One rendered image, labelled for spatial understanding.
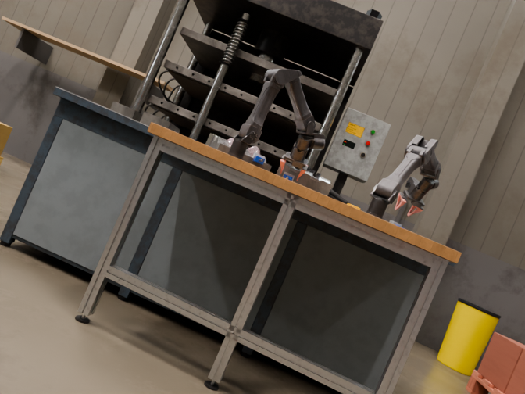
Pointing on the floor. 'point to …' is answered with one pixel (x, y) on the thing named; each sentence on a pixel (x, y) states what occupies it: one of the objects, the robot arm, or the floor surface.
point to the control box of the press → (355, 147)
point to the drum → (466, 336)
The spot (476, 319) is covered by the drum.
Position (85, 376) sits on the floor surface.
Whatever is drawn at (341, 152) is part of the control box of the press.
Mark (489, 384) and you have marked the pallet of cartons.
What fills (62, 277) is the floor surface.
